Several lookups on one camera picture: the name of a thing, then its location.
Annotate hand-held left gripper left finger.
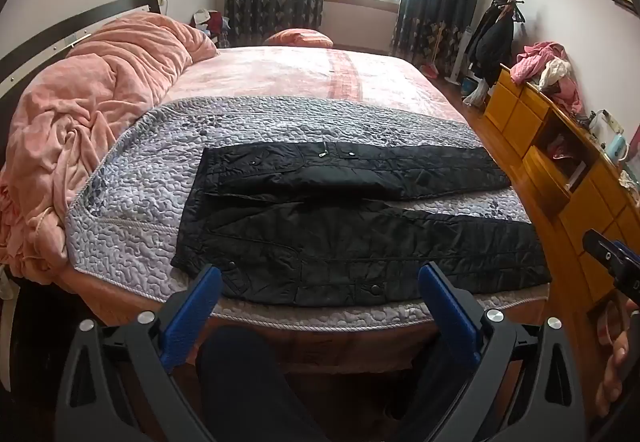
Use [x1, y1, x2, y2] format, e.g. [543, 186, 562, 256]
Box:
[55, 264, 223, 442]

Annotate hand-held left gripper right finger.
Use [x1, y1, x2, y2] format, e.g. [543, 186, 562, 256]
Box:
[418, 262, 587, 442]

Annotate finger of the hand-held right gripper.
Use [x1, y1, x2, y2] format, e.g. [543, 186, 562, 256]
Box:
[615, 241, 640, 273]
[582, 229, 626, 275]

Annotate black quilted pants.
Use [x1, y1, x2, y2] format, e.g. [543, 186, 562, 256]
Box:
[170, 142, 553, 307]

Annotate person's right hand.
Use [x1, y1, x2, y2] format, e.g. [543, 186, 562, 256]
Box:
[597, 299, 640, 418]

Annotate light blue mug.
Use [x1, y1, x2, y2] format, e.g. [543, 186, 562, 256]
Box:
[607, 134, 631, 163]

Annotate grey quilted bedspread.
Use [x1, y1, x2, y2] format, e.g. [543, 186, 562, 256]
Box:
[65, 96, 533, 338]

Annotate yellow wooden cabinet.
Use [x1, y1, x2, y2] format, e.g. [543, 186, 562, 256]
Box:
[482, 63, 640, 307]

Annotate white plastic bag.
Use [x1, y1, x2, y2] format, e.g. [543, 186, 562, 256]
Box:
[462, 82, 488, 108]

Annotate pink clothes pile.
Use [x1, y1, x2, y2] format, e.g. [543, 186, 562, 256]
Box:
[510, 42, 583, 115]

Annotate coat rack with dark coats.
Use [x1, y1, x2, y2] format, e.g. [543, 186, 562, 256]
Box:
[467, 0, 526, 87]

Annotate pink fleece blanket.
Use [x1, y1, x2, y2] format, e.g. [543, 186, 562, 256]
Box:
[0, 12, 220, 285]

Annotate white tower fan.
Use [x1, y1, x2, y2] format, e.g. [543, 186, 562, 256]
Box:
[446, 26, 473, 83]

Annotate bed with pink sheet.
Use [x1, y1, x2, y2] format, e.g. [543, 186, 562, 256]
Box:
[55, 46, 551, 373]

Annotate red cloth pile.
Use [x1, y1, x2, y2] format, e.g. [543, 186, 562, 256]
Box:
[190, 9, 232, 47]

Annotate orange striped pillow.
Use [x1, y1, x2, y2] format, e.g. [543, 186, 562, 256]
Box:
[263, 28, 334, 49]

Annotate dark wooden headboard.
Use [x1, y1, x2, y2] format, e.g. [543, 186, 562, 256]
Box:
[0, 0, 163, 133]

